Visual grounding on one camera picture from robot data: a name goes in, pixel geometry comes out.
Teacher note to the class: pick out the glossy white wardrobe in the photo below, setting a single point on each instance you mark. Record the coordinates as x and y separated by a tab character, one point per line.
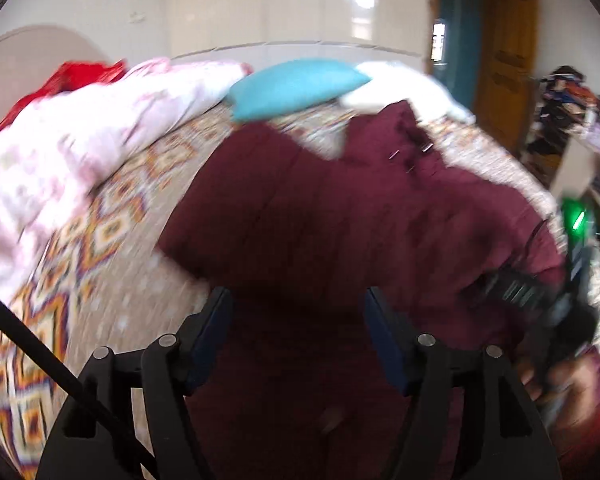
280	10

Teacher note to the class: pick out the wooden door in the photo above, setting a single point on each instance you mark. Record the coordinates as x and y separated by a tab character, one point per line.
510	60

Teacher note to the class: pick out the teal pillow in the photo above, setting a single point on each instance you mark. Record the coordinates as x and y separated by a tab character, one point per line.
295	87

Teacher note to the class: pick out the pale rounded headboard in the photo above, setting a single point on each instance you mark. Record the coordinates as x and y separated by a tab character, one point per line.
30	55

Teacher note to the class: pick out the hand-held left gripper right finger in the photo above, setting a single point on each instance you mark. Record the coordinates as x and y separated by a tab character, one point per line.
385	335

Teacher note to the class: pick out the red cloth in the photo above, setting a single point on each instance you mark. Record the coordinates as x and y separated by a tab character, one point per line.
75	77

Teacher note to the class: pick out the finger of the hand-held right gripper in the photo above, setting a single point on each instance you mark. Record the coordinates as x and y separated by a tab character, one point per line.
520	290

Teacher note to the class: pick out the maroon quilted jacket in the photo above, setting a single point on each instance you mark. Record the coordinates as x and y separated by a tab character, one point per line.
330	210

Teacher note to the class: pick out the white TV cabinet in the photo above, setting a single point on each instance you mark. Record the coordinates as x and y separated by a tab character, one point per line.
575	165

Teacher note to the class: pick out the person's right hand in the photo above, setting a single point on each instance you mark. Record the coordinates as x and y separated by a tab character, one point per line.
565	385

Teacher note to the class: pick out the teal glass door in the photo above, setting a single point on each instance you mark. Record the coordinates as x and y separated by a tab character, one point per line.
460	35

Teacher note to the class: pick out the pink floral blanket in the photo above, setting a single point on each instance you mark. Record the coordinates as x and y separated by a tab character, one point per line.
80	135

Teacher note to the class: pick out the white pillow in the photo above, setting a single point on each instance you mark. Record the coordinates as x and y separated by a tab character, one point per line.
405	82

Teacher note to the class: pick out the patterned quilted bed cover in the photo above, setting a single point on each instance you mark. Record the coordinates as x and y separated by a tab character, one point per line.
130	270

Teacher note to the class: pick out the open shelf with clothes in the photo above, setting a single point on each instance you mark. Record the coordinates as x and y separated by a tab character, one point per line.
555	110

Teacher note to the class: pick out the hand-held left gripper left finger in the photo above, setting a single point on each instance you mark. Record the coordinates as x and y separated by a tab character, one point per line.
212	330

